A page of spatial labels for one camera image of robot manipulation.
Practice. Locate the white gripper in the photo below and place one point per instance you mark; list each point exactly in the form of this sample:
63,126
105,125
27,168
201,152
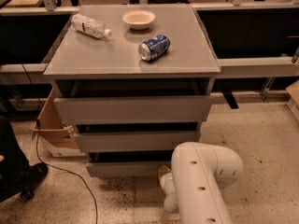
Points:
165,180

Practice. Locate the grey bottom drawer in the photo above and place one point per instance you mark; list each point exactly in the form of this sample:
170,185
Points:
128,163

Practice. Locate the grey drawer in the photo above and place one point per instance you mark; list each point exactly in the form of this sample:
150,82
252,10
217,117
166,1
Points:
127,110
133,141
128,163

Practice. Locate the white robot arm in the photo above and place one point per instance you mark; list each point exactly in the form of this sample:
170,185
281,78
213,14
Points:
192,183

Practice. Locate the grey top drawer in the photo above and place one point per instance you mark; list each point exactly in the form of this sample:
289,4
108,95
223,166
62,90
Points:
127,110

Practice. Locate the grey middle drawer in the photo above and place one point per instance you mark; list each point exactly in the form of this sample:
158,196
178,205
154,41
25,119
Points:
133,141

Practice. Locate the grey drawer cabinet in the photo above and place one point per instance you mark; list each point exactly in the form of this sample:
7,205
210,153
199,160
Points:
83,67

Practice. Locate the brown cardboard box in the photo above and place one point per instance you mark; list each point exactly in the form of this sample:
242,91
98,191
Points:
57,136

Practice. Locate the blue soda can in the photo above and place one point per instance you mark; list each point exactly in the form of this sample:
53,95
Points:
154,48

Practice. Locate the black shoe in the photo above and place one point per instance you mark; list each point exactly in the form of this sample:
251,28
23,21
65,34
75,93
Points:
23,183

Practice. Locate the dark trouser leg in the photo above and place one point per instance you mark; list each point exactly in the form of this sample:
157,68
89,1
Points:
13,164

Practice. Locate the white paper bowl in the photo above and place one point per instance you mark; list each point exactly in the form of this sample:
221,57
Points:
138,19

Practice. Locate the clear plastic water bottle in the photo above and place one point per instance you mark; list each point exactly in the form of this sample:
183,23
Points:
90,26

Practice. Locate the grey metal rail frame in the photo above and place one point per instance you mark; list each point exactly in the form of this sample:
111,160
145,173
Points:
245,67

